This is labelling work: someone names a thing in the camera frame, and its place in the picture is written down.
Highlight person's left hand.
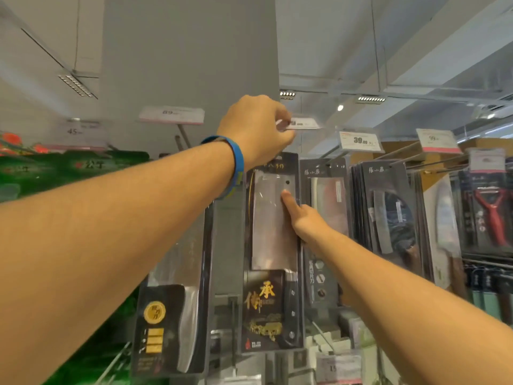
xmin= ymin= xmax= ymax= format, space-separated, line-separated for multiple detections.
xmin=216 ymin=95 xmax=297 ymax=171

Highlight person's right hand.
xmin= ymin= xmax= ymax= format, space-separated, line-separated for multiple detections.
xmin=280 ymin=189 xmax=333 ymax=245

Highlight packaged cleaver black handle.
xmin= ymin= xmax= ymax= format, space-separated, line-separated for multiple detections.
xmin=242 ymin=152 xmax=304 ymax=355

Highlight white red-edged price tag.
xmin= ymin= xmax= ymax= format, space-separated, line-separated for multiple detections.
xmin=338 ymin=130 xmax=384 ymax=153
xmin=44 ymin=120 xmax=109 ymax=151
xmin=315 ymin=353 xmax=363 ymax=384
xmin=276 ymin=117 xmax=323 ymax=131
xmin=416 ymin=128 xmax=462 ymax=154

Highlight packaged cleaver wooden handle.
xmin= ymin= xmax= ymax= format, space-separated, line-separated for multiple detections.
xmin=299 ymin=157 xmax=353 ymax=309

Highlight packaged round black knife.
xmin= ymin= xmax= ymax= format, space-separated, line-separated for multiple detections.
xmin=351 ymin=160 xmax=424 ymax=277

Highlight grey metal display shelf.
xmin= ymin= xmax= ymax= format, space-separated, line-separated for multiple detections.
xmin=0 ymin=148 xmax=513 ymax=385

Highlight white flip price tag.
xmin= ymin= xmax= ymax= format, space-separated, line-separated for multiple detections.
xmin=138 ymin=106 xmax=206 ymax=126

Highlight yellow card packaged knives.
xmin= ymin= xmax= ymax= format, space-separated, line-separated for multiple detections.
xmin=415 ymin=172 xmax=468 ymax=297

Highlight packaged cleaver steel handle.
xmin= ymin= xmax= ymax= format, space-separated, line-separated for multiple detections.
xmin=131 ymin=204 xmax=213 ymax=378

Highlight grey-backed flip price tag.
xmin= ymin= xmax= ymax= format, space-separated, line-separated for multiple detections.
xmin=468 ymin=148 xmax=507 ymax=173

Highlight person's left forearm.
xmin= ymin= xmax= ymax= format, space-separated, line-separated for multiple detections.
xmin=0 ymin=142 xmax=245 ymax=385

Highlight person's right forearm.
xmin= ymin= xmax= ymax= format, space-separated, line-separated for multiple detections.
xmin=306 ymin=230 xmax=513 ymax=385

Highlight blue wristband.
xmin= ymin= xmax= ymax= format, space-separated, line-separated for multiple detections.
xmin=200 ymin=135 xmax=245 ymax=199

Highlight brown cardboard box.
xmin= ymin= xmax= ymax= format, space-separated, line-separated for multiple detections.
xmin=458 ymin=138 xmax=513 ymax=155
xmin=348 ymin=140 xmax=422 ymax=165

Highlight row of red Y-peeler packages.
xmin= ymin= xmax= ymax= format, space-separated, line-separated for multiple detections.
xmin=453 ymin=168 xmax=513 ymax=257

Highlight row of mint carded utensils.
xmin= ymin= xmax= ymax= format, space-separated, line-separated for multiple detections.
xmin=464 ymin=266 xmax=513 ymax=325

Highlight long ceiling air conditioner vent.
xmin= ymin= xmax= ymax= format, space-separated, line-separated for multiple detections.
xmin=477 ymin=94 xmax=513 ymax=119

